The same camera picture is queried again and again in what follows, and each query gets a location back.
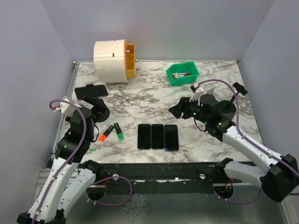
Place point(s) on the red marker in bin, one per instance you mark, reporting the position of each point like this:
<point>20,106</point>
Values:
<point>182,74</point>

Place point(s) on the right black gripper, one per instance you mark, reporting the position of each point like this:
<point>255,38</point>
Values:
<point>182,106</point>

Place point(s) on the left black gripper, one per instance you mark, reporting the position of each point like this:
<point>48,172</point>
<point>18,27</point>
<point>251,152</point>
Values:
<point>97,110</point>

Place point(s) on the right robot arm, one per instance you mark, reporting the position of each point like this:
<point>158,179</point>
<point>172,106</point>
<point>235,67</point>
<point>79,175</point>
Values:
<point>276,175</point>

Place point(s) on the green plastic bin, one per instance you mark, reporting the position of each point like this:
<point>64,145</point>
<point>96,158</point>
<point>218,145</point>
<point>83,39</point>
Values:
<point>185,67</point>

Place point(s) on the white cylindrical drawer box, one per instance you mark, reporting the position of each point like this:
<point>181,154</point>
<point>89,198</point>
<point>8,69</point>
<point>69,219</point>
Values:
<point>110,61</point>

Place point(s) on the green highlighter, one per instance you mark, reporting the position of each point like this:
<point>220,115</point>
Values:
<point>118,131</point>

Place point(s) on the black phone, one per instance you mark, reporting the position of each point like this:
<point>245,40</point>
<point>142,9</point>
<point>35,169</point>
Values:
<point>144,136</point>

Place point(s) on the orange drawer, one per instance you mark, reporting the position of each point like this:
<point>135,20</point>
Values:
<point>130,61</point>

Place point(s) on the black mounting rail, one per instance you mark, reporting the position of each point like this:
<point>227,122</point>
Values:
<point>159,178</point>

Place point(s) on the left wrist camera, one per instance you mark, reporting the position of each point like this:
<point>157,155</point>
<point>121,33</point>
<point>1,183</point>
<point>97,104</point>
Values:
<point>66,106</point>

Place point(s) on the black phone stand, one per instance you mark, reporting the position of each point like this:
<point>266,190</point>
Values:
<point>231,100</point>
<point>98,93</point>

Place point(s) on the orange highlighter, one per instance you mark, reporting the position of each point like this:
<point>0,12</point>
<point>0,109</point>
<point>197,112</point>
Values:
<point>103,137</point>

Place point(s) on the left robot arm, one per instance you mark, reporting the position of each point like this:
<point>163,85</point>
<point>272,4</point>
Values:
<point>68,177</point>

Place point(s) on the silver phone stand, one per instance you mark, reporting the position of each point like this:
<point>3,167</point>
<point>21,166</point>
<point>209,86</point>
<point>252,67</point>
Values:
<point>210,91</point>

